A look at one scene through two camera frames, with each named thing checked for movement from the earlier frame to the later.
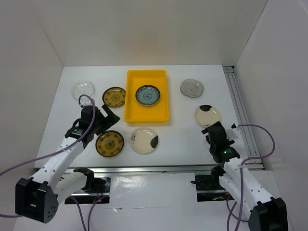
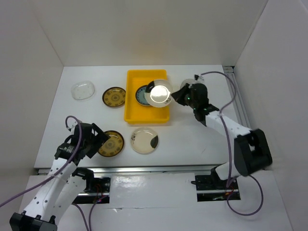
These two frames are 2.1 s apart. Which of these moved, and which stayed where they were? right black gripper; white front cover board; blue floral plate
Moved: right black gripper
Stayed: white front cover board; blue floral plate
